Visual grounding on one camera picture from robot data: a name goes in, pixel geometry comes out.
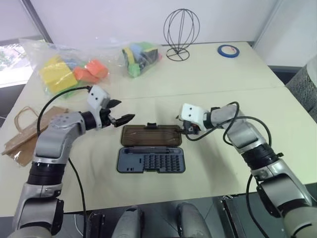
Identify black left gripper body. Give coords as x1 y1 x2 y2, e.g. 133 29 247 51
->
99 98 120 128

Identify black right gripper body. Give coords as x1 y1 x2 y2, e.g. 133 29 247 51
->
182 120 201 136

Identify dark screwdriver bit case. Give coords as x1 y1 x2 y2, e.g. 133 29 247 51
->
116 122 187 175

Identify green foam block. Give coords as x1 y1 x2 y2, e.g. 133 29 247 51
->
128 62 141 78

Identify orange foam block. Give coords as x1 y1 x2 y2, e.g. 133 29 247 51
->
86 59 110 80
72 65 100 84

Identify small clear plastic bag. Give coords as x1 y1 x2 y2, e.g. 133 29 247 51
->
119 40 163 79

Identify black foam block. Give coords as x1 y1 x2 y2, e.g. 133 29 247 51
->
140 48 159 71

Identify blue foam block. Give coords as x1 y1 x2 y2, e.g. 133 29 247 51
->
129 43 144 57

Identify yellow foam block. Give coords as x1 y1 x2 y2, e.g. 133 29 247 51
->
39 56 78 95

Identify large clear plastic bag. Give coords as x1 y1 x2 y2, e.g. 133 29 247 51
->
19 39 113 100

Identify brown paper bag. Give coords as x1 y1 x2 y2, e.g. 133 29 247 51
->
0 106 70 169

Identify blue tape roll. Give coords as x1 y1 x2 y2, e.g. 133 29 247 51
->
217 44 241 60

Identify dark rounded grey shape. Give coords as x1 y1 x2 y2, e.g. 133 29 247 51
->
175 201 211 238
115 205 145 238

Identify grey fabric chair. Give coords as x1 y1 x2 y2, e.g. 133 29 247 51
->
285 60 317 113

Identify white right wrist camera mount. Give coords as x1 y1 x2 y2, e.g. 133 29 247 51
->
178 103 208 131

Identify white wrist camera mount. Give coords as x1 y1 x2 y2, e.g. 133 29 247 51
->
178 103 208 131
87 85 111 131

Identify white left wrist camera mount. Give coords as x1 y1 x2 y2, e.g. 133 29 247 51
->
87 85 111 131

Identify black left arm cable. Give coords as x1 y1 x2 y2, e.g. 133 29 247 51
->
36 85 91 238

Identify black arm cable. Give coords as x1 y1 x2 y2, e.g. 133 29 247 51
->
185 101 273 238
36 85 91 238

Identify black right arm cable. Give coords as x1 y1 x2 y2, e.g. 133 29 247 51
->
185 101 273 238

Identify black wire head stand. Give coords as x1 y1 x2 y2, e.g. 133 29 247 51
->
163 8 201 61

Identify black frame under table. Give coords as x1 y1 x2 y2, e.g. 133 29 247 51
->
217 194 250 238

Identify black bracket under table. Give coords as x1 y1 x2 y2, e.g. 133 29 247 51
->
83 210 107 238

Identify thin white cable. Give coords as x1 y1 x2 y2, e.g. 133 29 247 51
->
73 214 83 236

